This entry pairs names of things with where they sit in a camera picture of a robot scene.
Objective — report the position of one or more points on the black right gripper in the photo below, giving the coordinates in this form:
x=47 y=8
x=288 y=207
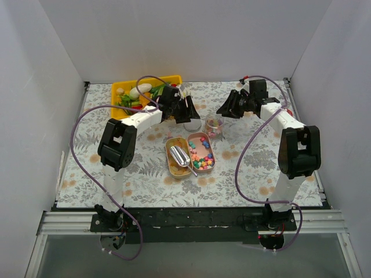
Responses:
x=240 y=102

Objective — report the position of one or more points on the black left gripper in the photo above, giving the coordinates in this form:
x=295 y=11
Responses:
x=182 y=109

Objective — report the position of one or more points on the clear glass jar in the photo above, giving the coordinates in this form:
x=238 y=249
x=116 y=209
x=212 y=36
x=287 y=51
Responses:
x=214 y=124

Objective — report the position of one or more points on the silver metal scoop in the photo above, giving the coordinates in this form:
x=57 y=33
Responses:
x=181 y=158

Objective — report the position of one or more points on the silver jar lid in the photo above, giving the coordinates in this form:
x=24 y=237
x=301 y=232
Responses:
x=193 y=126

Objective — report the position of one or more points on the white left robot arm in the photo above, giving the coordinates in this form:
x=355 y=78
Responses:
x=118 y=142

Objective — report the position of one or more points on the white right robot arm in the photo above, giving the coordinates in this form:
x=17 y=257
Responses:
x=299 y=152

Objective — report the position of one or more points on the green chili pepper toy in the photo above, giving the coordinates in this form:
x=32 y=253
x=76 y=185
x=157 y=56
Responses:
x=155 y=90

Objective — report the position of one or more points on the orange ginger root toy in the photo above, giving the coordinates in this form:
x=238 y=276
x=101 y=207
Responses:
x=145 y=99

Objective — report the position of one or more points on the pink oval candy box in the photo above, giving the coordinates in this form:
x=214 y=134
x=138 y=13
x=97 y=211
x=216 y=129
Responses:
x=202 y=157

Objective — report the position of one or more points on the beige oval candy box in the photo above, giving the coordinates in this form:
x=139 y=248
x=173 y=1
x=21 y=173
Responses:
x=176 y=171

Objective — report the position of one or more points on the white radish toy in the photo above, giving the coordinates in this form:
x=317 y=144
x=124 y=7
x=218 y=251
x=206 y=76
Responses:
x=135 y=93

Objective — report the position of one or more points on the green scallion toy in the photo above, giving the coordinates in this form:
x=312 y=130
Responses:
x=124 y=100

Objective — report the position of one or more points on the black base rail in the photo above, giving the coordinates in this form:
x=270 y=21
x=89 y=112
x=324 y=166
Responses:
x=188 y=224

